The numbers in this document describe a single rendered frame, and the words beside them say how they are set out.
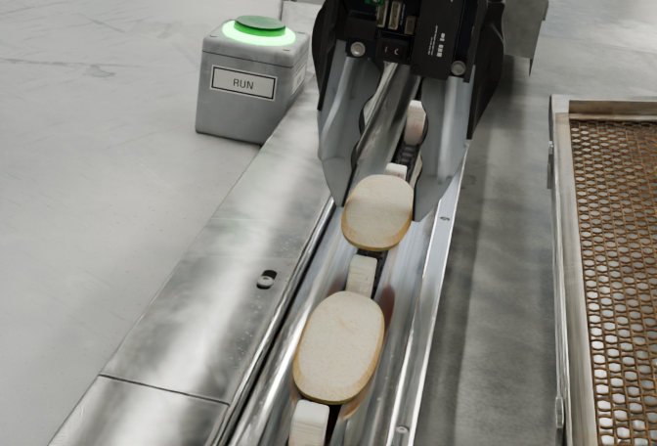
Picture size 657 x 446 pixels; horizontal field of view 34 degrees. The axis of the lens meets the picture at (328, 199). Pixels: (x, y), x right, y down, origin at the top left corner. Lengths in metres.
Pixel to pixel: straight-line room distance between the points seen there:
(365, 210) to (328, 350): 0.11
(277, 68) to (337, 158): 0.23
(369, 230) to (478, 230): 0.19
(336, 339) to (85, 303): 0.15
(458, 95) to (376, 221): 0.08
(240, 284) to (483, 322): 0.16
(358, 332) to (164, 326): 0.09
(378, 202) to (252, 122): 0.25
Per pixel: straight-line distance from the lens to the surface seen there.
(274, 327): 0.50
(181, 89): 0.93
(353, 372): 0.48
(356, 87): 0.57
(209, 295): 0.52
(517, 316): 0.64
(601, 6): 1.59
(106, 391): 0.44
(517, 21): 1.02
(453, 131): 0.56
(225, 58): 0.81
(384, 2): 0.51
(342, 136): 0.57
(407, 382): 0.47
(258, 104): 0.81
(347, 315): 0.52
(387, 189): 0.61
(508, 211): 0.78
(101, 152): 0.78
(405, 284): 0.58
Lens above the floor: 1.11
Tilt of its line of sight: 23 degrees down
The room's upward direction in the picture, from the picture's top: 9 degrees clockwise
